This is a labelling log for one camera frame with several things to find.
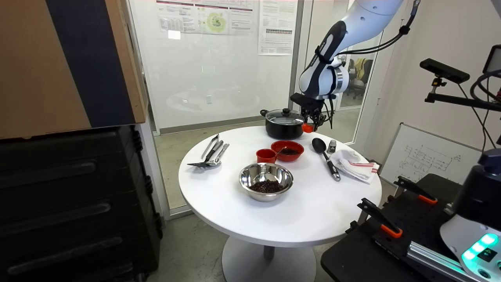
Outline steel spoon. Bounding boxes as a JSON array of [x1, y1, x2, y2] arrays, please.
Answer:
[[205, 143, 230, 167]]

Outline cardboard box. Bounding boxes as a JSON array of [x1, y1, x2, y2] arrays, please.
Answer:
[[0, 0, 148, 140]]

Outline red bowl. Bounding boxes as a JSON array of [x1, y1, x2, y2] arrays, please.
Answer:
[[270, 140, 305, 163]]

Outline tall wall poster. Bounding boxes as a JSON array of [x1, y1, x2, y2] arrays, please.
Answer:
[[258, 0, 299, 56]]

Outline steel bowl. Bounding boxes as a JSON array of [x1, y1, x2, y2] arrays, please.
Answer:
[[239, 163, 294, 202]]

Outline heap of dark beans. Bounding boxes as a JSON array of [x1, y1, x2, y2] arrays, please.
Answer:
[[249, 180, 286, 193]]

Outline camera on mount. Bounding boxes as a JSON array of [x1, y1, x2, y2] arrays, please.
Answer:
[[419, 58, 501, 113]]

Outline office chair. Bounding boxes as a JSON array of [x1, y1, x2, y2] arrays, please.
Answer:
[[346, 58, 373, 99]]

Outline black ladle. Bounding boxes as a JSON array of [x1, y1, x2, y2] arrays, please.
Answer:
[[312, 137, 341, 182]]

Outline black cooking pot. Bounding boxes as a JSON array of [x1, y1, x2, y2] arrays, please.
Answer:
[[260, 108, 306, 140]]

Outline black cable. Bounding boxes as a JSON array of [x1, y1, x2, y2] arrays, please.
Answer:
[[469, 69, 501, 146]]

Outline steel tongs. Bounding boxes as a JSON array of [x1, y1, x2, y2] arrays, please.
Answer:
[[201, 134, 220, 160]]

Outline black slotted spatula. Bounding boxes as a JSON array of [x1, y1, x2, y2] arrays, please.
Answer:
[[187, 140, 224, 168]]

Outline red cup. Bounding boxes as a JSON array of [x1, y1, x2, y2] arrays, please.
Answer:
[[256, 148, 278, 164]]

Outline wide wall poster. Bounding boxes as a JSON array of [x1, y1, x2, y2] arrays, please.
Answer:
[[156, 0, 256, 36]]

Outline white towel with red stripes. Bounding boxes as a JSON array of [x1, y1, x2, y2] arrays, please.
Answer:
[[330, 148, 380, 185]]

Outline glass pot lid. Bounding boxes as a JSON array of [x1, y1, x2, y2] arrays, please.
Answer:
[[266, 108, 305, 125]]

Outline stack of black cases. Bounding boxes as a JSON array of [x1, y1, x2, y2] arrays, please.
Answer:
[[0, 125, 164, 282]]

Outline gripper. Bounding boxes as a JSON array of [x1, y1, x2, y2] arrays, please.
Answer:
[[290, 93, 336, 132]]

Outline black clamp with orange tip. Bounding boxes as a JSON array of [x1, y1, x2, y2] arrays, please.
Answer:
[[393, 176, 438, 205], [357, 197, 403, 239]]

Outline whiteboard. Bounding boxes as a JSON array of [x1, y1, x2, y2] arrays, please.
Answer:
[[380, 123, 482, 185]]

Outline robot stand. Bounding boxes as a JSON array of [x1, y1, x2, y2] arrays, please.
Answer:
[[321, 173, 501, 282]]

